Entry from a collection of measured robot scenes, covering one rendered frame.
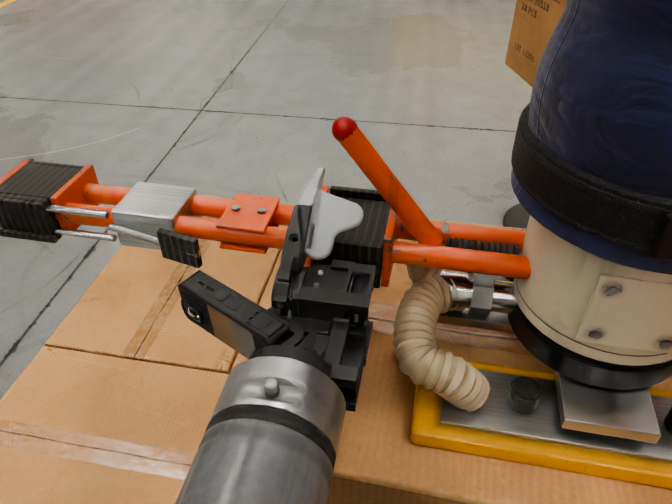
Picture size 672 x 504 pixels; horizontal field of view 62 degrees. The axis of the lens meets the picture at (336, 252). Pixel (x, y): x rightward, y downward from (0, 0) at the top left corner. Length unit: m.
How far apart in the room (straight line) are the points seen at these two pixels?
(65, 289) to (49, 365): 1.08
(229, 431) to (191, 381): 0.78
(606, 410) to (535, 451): 0.07
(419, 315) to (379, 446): 0.13
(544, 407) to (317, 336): 0.24
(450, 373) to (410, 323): 0.06
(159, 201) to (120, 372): 0.63
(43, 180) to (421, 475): 0.49
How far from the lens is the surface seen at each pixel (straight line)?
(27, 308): 2.31
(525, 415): 0.57
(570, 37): 0.45
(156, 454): 1.07
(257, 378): 0.39
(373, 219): 0.56
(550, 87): 0.45
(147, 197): 0.63
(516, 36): 2.32
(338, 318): 0.45
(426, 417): 0.56
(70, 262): 2.45
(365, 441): 0.56
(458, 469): 0.55
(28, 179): 0.70
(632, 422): 0.57
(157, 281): 1.38
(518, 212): 2.56
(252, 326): 0.45
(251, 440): 0.36
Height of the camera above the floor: 1.42
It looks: 39 degrees down
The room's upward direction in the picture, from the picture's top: straight up
